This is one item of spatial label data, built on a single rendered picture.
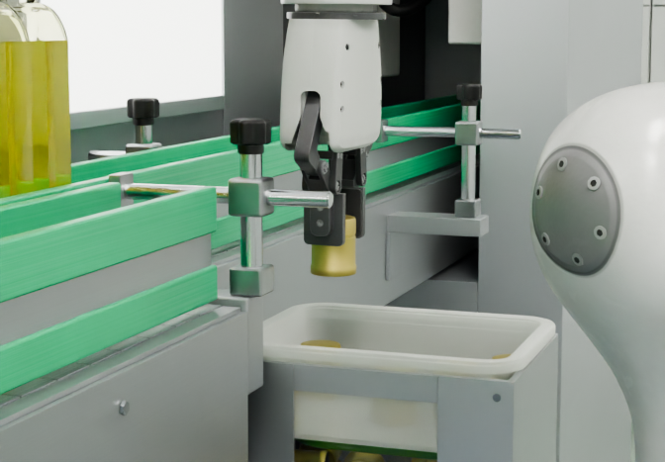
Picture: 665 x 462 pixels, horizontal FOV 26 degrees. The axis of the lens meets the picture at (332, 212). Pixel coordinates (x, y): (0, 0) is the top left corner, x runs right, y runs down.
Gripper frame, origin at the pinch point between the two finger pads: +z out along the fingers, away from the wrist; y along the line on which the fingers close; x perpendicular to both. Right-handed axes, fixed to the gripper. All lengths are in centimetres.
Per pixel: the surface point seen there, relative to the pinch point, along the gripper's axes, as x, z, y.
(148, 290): -3.4, 2.0, 23.3
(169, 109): -31.3, -5.3, -32.1
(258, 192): -1.4, -2.9, 11.0
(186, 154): -21.9, -2.2, -17.6
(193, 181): -13.9, -1.6, -3.4
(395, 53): -30, -9, -101
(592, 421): 1, 43, -100
